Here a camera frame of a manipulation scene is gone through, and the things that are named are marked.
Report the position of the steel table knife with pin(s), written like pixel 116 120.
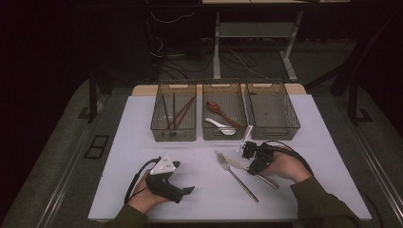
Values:
pixel 234 162

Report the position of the black slanted stand legs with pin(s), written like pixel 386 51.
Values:
pixel 355 66

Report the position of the metal floor rail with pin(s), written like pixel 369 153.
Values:
pixel 388 186
pixel 62 186

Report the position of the steel fork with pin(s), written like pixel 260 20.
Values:
pixel 223 160

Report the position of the brown wooden chopstick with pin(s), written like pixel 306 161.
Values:
pixel 187 113
pixel 185 108

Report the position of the black metal stand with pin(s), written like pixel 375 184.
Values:
pixel 352 101
pixel 92 95

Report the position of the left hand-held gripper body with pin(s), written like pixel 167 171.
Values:
pixel 163 188

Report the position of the white board table cover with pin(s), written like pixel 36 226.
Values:
pixel 139 133

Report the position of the person's left hand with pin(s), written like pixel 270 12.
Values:
pixel 144 199

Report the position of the red-brown wooden spoon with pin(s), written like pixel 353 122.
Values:
pixel 214 106

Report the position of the white metal frame desk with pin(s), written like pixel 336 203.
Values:
pixel 217 47

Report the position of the white ceramic spoon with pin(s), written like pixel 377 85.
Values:
pixel 228 130

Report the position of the smoky clear plastic bin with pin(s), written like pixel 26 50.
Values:
pixel 158 110
pixel 225 95
pixel 272 110

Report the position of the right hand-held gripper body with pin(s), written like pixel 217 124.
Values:
pixel 264 156

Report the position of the person's right hand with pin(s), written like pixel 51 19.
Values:
pixel 288 164

